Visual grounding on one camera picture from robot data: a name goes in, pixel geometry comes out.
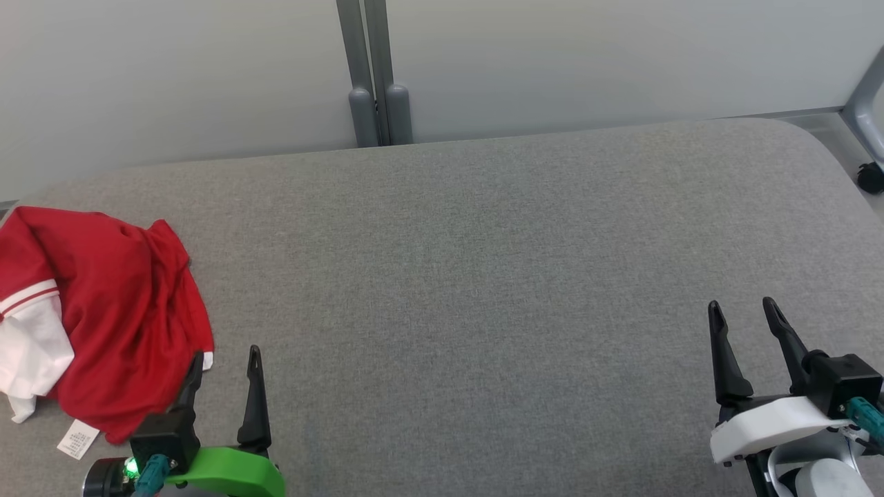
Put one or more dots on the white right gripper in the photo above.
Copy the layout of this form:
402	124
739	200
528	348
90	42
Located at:
773	421

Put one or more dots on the grey metal frame leg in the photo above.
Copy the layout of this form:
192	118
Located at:
867	110

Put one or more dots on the red shorts with white trim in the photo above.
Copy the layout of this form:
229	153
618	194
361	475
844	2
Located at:
152	331

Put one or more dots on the red number 23 jersey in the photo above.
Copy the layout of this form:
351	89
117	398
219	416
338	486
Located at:
34	345

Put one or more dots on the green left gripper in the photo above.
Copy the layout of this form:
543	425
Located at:
228	473

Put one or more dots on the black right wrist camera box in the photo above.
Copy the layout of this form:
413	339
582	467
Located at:
846	379

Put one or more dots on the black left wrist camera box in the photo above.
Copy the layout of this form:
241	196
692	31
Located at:
162	435

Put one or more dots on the black caster wheel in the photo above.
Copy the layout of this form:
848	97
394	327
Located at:
871	178

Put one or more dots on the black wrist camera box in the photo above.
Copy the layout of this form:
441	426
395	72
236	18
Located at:
162	435
846	379

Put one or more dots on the grey partition post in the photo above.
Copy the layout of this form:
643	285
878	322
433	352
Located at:
397	110
360	103

